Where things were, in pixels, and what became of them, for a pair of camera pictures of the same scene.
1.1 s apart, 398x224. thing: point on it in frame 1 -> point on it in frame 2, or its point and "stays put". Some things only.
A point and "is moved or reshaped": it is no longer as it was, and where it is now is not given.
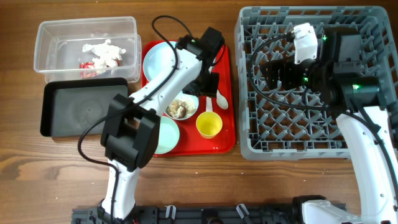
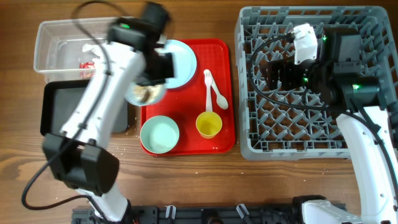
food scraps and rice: (181, 108) is moved or reshaped
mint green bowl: (168, 135) stays put
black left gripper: (209, 87) -> (150, 79)
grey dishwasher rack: (284, 125) stays put
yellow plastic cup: (209, 124) stays put
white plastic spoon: (221, 101) stays put
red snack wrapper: (87, 70) stays put
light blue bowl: (183, 106) is moved or reshaped
